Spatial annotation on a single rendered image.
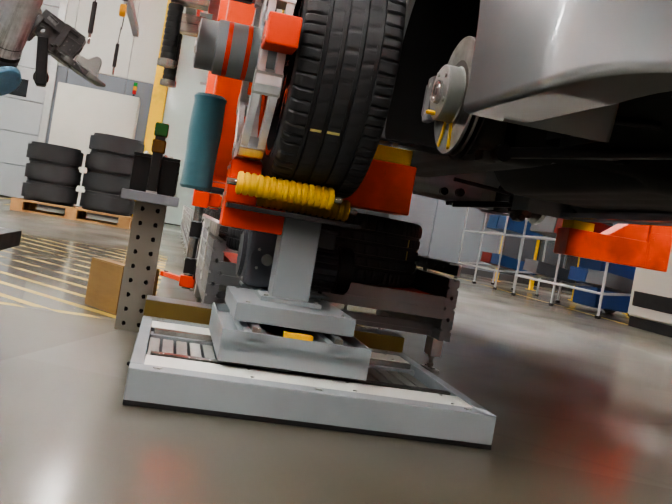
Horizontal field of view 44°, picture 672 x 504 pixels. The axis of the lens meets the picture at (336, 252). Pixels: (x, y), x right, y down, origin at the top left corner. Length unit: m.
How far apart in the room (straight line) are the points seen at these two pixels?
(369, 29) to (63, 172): 8.74
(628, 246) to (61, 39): 3.87
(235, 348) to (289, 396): 0.20
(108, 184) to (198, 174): 8.15
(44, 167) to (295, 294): 8.49
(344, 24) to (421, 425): 0.92
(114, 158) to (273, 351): 8.54
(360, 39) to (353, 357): 0.74
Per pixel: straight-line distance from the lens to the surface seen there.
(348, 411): 1.85
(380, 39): 1.95
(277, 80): 1.94
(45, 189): 10.50
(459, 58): 2.33
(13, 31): 2.03
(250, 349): 1.94
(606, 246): 5.18
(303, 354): 1.96
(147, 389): 1.80
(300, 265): 2.16
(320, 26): 1.92
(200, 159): 2.26
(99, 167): 10.42
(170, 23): 2.03
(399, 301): 2.81
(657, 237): 5.34
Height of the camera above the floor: 0.44
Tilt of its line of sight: 2 degrees down
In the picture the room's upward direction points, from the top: 10 degrees clockwise
